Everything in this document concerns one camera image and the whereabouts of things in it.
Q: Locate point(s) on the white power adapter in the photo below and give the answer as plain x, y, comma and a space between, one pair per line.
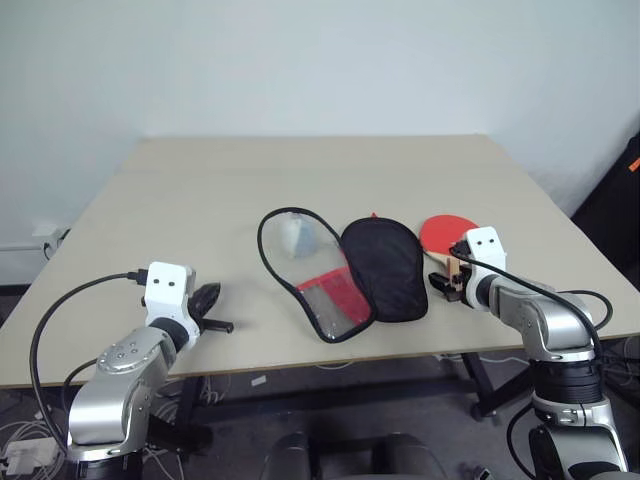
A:
27, 455

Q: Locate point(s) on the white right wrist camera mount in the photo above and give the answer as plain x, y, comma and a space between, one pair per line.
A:
487, 250

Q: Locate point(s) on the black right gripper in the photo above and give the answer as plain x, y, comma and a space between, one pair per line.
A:
464, 285

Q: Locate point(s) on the black metal table frame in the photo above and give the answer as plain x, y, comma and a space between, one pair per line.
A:
185, 415

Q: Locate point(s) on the red table tennis paddle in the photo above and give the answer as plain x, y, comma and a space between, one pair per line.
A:
445, 232

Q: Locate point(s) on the black bag with orange label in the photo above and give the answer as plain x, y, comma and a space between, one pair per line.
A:
615, 210

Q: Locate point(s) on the small white floor tag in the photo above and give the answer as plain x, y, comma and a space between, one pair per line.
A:
259, 381

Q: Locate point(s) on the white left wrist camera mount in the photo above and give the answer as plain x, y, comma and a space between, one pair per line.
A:
167, 295

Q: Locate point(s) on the white wall socket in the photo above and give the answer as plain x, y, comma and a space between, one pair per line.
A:
50, 235

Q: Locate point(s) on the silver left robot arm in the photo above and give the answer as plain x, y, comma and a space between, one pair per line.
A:
117, 395

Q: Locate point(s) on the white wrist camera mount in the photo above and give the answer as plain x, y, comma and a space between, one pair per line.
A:
167, 295
487, 250

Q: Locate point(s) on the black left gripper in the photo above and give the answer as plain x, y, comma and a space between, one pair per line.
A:
200, 307

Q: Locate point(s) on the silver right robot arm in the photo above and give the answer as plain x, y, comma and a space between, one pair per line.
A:
555, 325

